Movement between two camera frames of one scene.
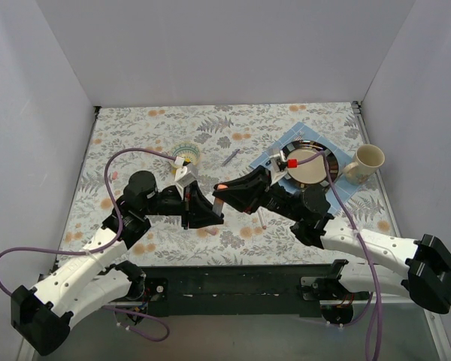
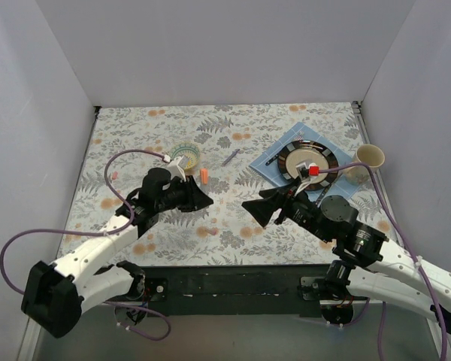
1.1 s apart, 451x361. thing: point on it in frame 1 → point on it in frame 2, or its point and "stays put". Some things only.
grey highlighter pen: x=217 y=207 → x=204 y=176
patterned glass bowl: x=188 y=151 stays put
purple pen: x=231 y=156 stays put
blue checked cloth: x=346 y=189 stays put
